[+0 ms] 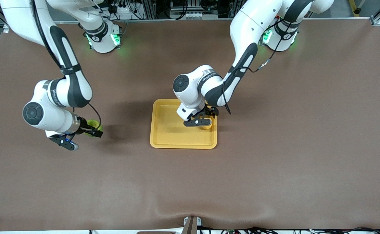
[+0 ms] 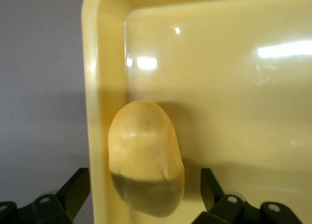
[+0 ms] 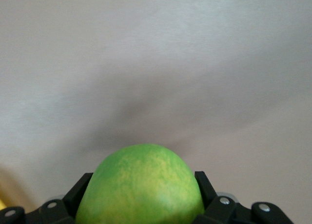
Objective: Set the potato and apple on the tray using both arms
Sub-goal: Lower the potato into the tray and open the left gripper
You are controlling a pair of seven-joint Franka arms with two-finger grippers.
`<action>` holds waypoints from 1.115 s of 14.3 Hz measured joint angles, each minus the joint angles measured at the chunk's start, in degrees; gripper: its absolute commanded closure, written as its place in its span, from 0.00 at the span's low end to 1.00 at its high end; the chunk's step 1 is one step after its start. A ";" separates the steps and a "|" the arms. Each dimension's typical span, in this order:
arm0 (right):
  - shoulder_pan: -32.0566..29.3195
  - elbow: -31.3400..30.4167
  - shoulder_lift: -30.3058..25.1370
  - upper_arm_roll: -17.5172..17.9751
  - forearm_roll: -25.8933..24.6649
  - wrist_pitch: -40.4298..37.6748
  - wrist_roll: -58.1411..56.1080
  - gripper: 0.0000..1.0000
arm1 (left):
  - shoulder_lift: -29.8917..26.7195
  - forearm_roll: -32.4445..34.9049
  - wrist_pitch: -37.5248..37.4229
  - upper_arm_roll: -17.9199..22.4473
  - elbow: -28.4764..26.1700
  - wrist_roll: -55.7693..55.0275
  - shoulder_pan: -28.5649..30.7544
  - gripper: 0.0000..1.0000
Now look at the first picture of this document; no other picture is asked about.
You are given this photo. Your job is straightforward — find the green toy apple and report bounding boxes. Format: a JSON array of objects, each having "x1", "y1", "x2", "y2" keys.
[{"x1": 87, "y1": 120, "x2": 103, "y2": 137}]

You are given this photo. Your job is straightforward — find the large white power strip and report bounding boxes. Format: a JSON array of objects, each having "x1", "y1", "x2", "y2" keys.
[{"x1": 107, "y1": 0, "x2": 145, "y2": 20}]

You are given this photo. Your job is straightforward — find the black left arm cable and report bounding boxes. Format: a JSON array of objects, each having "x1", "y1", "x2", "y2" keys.
[{"x1": 221, "y1": 18, "x2": 294, "y2": 115}]

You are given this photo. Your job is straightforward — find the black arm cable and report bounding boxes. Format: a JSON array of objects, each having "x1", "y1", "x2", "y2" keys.
[
  {"x1": 221, "y1": 18, "x2": 294, "y2": 115},
  {"x1": 31, "y1": 0, "x2": 102, "y2": 130}
]

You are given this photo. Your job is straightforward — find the small white power strip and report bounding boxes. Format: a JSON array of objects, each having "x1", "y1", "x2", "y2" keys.
[{"x1": 185, "y1": 11, "x2": 210, "y2": 20}]

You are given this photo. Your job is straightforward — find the yellow plastic tray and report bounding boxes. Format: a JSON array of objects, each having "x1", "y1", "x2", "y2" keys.
[{"x1": 150, "y1": 99, "x2": 217, "y2": 150}]

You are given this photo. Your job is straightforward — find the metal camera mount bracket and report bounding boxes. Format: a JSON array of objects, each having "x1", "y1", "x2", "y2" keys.
[{"x1": 183, "y1": 216, "x2": 202, "y2": 234}]

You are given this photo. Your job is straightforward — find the aluminium table edge rail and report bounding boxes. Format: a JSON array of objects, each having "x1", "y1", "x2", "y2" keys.
[{"x1": 3, "y1": 17, "x2": 380, "y2": 26}]

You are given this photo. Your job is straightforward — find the brown table mat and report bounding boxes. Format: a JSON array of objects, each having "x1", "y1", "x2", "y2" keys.
[{"x1": 0, "y1": 18, "x2": 380, "y2": 232}]

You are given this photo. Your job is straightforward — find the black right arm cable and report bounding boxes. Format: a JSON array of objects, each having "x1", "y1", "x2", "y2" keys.
[{"x1": 31, "y1": 0, "x2": 102, "y2": 130}]

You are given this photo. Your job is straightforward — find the yellow post with caster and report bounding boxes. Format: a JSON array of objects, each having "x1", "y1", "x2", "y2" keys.
[{"x1": 348, "y1": 0, "x2": 362, "y2": 15}]

